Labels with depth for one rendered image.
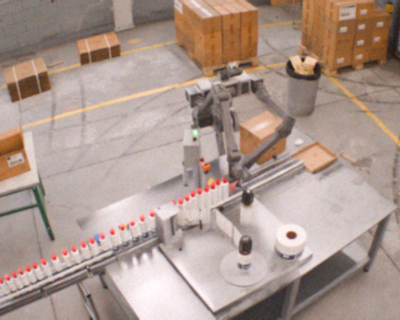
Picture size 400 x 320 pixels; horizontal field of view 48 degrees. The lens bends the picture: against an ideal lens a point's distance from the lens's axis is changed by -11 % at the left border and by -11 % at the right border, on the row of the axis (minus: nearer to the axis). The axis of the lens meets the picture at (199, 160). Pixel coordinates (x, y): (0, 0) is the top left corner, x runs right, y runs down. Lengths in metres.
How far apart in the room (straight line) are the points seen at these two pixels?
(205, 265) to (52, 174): 2.72
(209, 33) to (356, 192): 3.41
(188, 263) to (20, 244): 2.12
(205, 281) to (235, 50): 4.23
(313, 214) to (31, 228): 2.75
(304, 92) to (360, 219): 2.52
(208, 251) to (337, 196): 1.12
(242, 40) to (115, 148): 2.35
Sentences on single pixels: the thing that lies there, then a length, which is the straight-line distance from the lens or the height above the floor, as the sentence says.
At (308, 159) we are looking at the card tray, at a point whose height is 0.83.
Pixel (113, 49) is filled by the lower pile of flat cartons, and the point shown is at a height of 0.15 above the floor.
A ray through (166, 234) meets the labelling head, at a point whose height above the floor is 1.00.
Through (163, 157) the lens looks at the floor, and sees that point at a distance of 5.39.
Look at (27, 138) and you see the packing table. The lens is 4.74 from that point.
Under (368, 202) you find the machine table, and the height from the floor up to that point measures 0.83.
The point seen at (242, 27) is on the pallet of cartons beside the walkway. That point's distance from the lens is 6.67.
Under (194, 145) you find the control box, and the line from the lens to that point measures 3.14.
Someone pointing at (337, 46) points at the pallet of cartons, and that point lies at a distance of 6.76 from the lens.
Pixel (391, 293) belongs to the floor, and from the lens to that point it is 4.34.
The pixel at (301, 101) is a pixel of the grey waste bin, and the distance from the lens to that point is 5.91.
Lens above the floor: 3.42
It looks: 40 degrees down
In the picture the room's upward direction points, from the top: 3 degrees counter-clockwise
